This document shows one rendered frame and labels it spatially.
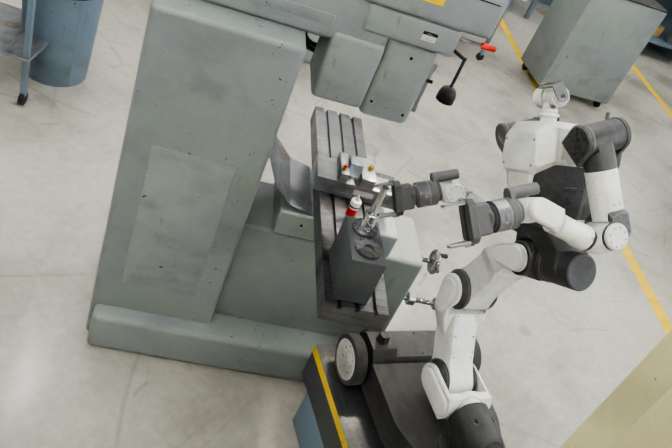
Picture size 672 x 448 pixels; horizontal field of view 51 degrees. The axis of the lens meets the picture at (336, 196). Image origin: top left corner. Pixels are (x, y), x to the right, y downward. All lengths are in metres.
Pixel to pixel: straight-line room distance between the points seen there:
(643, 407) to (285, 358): 2.33
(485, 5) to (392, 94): 0.44
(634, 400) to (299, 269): 2.12
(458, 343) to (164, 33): 1.46
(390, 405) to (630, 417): 1.73
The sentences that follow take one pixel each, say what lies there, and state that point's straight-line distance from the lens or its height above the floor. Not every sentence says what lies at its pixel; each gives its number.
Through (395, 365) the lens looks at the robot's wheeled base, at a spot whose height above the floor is 0.57.
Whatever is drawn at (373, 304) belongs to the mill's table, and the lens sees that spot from 2.42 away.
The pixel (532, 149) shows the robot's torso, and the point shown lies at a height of 1.62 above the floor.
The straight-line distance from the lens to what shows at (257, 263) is 2.93.
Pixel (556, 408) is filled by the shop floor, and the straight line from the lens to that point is 3.96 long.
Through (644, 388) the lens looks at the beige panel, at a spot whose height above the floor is 1.97.
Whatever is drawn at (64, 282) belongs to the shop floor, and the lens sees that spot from 3.43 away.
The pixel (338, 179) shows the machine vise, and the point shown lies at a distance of 2.74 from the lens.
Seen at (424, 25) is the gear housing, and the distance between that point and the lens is 2.41.
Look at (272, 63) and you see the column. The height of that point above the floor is 1.48.
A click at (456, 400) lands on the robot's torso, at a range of 2.57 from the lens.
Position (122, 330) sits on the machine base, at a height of 0.14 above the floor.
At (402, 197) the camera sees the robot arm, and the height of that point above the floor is 1.25.
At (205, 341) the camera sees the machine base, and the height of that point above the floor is 0.17.
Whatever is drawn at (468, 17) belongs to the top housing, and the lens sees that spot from 2.41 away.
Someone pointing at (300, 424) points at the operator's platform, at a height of 0.07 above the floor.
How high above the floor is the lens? 2.53
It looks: 35 degrees down
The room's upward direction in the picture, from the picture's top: 24 degrees clockwise
